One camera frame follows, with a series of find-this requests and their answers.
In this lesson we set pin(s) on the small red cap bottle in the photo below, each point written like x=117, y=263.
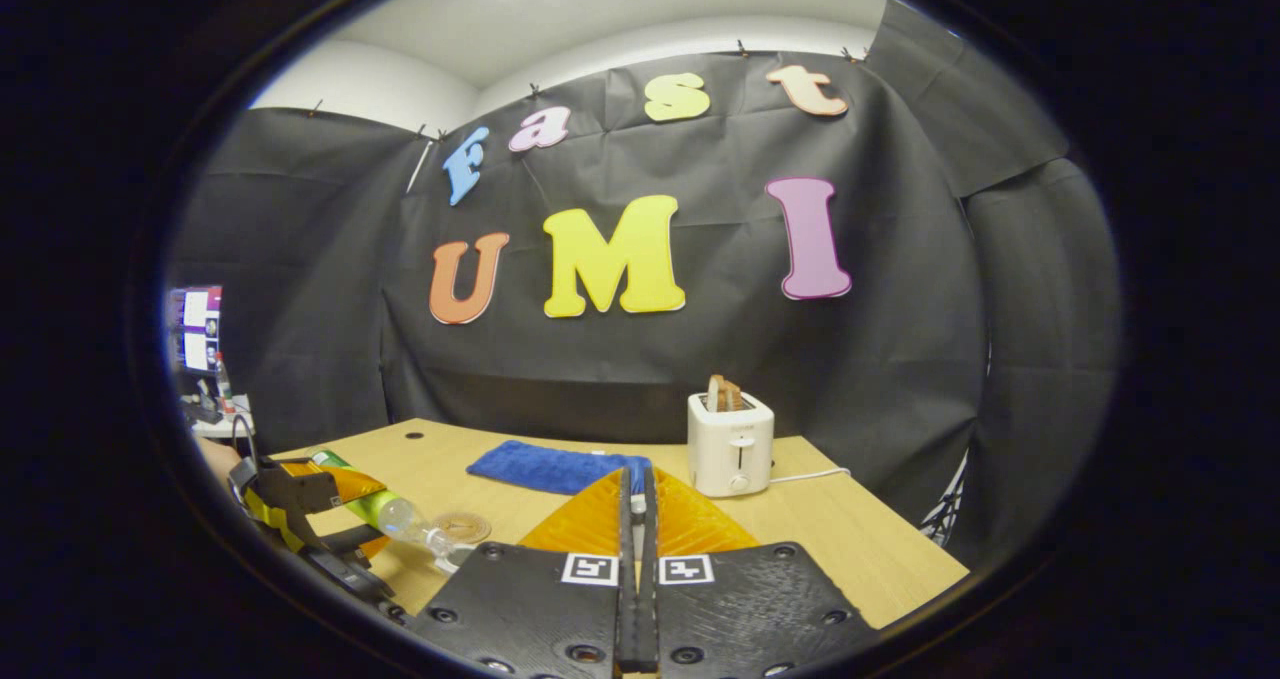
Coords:
x=222, y=384

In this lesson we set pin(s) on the computer monitor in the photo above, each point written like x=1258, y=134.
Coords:
x=200, y=329

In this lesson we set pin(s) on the white toaster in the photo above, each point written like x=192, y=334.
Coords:
x=730, y=449

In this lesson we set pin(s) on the toast slice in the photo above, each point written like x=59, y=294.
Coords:
x=725, y=395

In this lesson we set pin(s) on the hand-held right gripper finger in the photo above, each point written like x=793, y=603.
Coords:
x=650, y=599
x=628, y=599

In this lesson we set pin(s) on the green label water bottle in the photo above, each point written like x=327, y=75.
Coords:
x=395, y=514

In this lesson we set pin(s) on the blue towel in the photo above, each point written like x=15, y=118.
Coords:
x=550, y=467

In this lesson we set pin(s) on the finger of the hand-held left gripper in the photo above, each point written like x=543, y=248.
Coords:
x=355, y=484
x=375, y=546

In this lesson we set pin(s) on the round brown coaster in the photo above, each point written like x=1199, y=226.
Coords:
x=468, y=527

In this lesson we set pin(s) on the white side table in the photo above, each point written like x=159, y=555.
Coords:
x=225, y=425

